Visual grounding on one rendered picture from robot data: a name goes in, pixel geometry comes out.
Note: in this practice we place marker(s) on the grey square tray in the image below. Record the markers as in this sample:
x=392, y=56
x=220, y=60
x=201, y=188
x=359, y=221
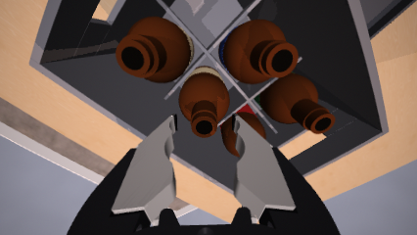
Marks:
x=380, y=13

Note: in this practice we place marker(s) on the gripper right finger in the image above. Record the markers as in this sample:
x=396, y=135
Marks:
x=277, y=195

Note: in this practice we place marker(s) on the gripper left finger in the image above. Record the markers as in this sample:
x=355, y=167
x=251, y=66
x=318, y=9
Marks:
x=135, y=191

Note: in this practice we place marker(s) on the dark grey box with slot openings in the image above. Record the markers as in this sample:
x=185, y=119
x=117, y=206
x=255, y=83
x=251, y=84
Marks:
x=78, y=53

